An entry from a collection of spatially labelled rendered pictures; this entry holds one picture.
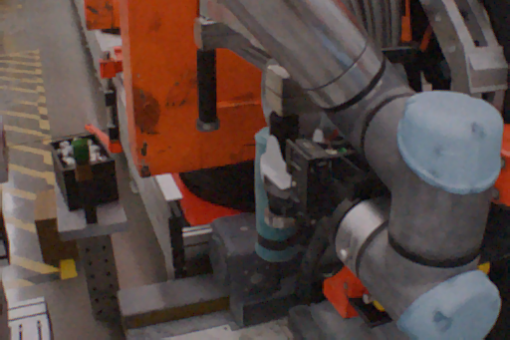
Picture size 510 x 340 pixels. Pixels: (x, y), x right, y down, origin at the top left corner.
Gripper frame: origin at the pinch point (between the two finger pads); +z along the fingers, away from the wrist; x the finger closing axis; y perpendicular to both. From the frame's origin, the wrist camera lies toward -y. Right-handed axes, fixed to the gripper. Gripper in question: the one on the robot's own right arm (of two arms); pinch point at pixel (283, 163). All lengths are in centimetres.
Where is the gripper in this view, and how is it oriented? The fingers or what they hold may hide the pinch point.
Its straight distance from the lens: 68.8
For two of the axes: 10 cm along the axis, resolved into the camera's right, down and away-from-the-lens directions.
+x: -9.4, 1.4, -3.2
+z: -3.5, -3.8, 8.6
